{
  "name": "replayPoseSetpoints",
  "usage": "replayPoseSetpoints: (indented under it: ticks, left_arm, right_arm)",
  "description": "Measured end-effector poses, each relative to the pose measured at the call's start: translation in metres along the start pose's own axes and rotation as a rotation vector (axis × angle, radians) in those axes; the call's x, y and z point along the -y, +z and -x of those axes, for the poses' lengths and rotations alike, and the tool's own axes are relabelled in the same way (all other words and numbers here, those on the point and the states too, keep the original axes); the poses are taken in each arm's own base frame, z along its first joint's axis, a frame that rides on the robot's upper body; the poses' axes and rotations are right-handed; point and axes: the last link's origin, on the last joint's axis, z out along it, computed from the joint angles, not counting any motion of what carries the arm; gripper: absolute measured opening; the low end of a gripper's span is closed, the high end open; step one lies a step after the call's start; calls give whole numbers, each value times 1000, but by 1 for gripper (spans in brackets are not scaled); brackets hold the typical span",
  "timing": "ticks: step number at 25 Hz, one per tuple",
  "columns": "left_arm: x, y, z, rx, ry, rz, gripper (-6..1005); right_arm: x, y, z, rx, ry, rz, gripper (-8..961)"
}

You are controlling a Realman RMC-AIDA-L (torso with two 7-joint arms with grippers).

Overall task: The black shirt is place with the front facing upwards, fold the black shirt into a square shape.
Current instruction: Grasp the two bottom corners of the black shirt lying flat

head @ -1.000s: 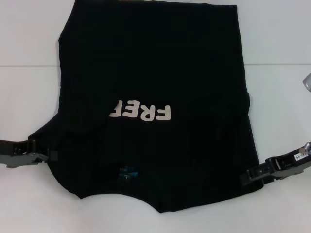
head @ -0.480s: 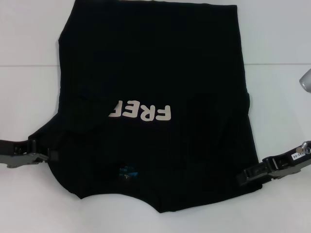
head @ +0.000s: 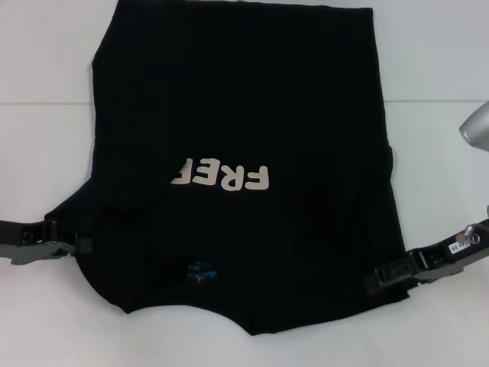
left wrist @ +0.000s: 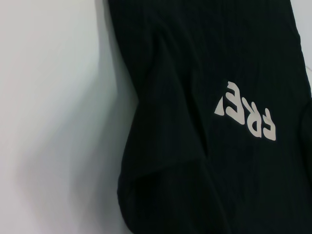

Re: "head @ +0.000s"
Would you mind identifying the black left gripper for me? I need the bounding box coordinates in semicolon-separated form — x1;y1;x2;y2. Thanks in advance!
0;218;95;266

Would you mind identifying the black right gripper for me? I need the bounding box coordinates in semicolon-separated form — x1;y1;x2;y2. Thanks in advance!
362;216;489;295

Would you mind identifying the black shirt with FREE print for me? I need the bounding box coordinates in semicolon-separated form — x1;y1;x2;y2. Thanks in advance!
44;0;412;336

